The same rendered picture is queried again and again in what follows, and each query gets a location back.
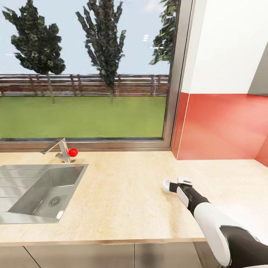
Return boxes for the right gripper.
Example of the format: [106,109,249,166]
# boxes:
[169,182,184,192]

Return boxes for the coffee cup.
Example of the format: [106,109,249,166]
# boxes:
[163,179,174,194]

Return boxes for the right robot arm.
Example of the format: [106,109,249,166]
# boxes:
[169,176,268,268]

